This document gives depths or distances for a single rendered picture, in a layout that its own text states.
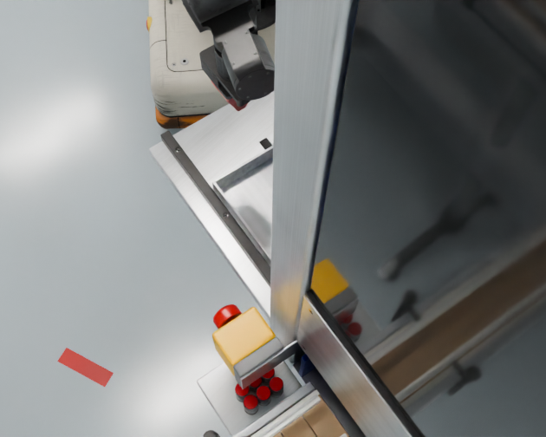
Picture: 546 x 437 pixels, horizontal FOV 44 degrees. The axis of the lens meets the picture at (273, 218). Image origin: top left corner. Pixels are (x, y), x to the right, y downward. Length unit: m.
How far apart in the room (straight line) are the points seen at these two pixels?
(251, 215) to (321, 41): 0.77
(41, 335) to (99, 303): 0.18
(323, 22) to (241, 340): 0.60
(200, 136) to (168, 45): 0.95
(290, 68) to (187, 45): 1.70
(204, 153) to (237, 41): 0.43
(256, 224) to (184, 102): 1.03
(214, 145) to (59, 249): 1.05
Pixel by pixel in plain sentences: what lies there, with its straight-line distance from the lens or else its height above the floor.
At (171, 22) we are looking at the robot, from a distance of 2.23.
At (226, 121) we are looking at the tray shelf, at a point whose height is 0.88.
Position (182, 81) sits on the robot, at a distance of 2.09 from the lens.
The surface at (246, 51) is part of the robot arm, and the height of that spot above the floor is 1.29.
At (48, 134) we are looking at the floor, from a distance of 2.40.
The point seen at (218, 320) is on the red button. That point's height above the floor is 1.01.
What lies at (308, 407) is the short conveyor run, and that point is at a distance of 0.97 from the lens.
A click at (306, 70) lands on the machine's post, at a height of 1.57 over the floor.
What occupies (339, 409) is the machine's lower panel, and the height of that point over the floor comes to 0.88.
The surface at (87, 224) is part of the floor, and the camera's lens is 2.20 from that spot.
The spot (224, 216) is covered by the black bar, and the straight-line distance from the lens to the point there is 1.14.
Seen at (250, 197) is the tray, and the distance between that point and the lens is 1.18.
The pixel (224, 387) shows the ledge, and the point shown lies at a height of 0.88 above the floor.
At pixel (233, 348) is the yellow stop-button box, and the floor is 1.03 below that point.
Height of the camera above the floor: 1.93
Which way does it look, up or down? 64 degrees down
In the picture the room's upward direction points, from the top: 1 degrees clockwise
